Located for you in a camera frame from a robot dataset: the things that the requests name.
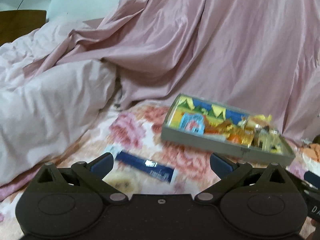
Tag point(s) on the pale pink duvet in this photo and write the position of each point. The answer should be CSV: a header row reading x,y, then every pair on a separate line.
x,y
44,110

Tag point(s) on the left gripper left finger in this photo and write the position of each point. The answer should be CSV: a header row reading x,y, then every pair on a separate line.
x,y
82,177

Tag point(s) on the dark blue snack stick packet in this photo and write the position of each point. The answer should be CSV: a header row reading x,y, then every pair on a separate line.
x,y
152,168

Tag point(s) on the brown wooden headboard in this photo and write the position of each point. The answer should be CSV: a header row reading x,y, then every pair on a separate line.
x,y
16,23

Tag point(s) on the orange snack packet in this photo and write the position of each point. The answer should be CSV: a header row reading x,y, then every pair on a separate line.
x,y
226,127

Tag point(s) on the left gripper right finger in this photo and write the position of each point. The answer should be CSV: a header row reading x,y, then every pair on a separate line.
x,y
241,183

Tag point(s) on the pink satin curtain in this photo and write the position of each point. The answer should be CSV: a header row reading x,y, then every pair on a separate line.
x,y
258,55

